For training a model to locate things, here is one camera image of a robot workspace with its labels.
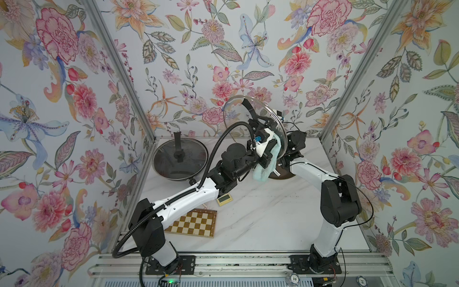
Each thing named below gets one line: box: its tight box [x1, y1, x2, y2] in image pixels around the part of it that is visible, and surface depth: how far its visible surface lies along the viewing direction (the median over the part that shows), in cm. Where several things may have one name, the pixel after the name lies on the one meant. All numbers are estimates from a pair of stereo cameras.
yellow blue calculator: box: [216, 192, 234, 207], surface depth 94 cm
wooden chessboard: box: [163, 208, 218, 238], surface depth 84 cm
